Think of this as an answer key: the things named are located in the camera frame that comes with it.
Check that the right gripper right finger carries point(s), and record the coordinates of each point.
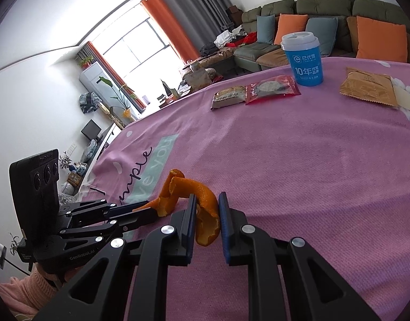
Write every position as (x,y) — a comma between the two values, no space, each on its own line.
(288,280)

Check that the blue cushion far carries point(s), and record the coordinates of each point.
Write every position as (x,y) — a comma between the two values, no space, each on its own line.
(265,29)

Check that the blue cushion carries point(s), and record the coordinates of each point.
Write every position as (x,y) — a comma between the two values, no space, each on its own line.
(325,29)
(265,29)

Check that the blue cushion near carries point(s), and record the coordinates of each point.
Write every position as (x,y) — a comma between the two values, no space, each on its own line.
(325,29)

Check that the brown ottoman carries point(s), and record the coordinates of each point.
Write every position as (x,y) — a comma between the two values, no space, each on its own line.
(222,61)

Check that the green sectional sofa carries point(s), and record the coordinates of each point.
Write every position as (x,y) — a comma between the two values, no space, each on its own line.
(254,56)

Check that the blue paper coffee cup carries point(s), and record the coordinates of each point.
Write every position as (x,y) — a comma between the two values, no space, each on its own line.
(302,50)

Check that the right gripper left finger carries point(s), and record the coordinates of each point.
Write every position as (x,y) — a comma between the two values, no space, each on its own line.
(127,281)

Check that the flat gold snack packet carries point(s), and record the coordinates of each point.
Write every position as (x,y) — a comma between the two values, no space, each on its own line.
(368,86)

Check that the small black monitor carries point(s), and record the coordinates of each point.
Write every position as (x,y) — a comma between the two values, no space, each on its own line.
(91,130)

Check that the orange cushion far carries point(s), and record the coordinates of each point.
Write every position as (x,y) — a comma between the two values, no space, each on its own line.
(290,23)

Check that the white black tv cabinet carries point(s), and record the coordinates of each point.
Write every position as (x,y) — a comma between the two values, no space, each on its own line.
(79,174)

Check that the red snack packet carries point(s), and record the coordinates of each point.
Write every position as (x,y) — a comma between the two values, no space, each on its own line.
(278,87)

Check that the orange cushion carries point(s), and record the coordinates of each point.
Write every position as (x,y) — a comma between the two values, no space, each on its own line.
(381,40)
(290,23)

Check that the tall green potted plant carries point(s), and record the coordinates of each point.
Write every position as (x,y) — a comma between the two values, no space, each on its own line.
(119,96)

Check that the orange curtain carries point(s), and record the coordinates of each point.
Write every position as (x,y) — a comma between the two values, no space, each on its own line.
(178,38)

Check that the pink sleeve left forearm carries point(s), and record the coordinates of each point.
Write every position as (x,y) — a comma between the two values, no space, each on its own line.
(26,297)

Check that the white floor air conditioner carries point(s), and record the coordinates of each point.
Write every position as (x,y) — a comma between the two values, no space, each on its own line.
(89,77)

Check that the orange cushion near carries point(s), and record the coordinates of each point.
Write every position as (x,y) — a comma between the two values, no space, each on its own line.
(381,40)

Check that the grey curtain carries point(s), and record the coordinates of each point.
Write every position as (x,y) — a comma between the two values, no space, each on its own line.
(201,20)

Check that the pink floral tablecloth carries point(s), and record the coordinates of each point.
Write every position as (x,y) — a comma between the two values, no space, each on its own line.
(326,167)

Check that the glass coffee table with jars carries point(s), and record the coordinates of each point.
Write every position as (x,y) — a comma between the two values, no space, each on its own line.
(192,82)

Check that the beige snack packet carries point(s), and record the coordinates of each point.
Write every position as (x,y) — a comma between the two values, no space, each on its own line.
(228,97)

